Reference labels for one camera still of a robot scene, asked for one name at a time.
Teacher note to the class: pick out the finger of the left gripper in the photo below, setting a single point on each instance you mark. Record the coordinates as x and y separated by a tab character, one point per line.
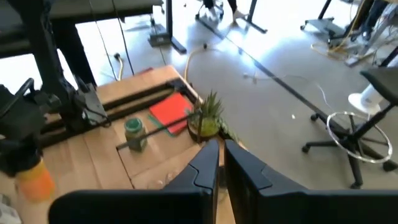
35	152
6	158

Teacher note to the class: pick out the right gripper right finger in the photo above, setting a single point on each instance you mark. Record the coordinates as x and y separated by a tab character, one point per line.
280	205

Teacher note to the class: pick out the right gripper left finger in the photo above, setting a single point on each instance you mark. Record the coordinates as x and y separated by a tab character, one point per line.
140	208

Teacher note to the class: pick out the green-lid herb jar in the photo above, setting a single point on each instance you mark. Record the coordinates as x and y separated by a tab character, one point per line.
136	137

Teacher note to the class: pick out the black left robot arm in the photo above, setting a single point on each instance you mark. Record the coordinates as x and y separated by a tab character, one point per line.
46	46

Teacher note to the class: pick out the green paper sheet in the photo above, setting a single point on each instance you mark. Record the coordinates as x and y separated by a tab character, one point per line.
157	125

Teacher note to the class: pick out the office stool base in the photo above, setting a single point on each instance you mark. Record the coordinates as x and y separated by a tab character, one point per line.
354	141

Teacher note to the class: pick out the red folder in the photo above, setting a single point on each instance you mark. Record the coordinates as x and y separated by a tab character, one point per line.
171	109

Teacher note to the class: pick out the small potted green plant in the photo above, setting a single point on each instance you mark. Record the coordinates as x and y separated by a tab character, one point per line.
208	124

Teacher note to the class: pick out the gray desk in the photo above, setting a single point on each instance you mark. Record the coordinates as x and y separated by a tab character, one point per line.
93	9

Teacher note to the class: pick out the white plastic object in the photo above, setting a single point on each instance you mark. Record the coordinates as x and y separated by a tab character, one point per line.
367	99

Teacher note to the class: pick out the person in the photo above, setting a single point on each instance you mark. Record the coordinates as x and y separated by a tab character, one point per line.
237	14

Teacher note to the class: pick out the black aluminium table frame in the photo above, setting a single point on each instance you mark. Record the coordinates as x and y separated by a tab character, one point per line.
136	93

